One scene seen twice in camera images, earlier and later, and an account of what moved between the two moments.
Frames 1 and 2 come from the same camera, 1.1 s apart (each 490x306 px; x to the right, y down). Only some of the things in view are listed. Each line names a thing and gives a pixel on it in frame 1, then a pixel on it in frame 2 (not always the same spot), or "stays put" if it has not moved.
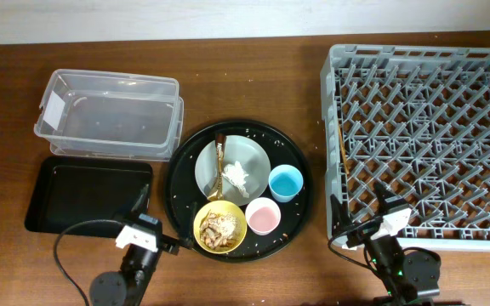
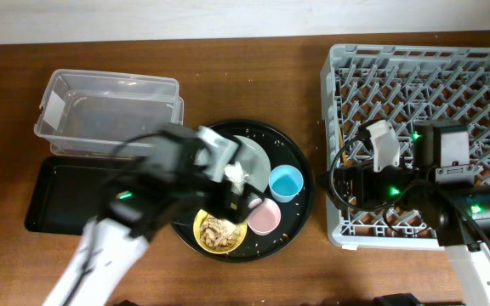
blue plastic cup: (285, 182) stays put
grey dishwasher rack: (436, 126) stays put
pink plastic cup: (263, 215) stays put
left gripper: (171, 245) -> (236, 207)
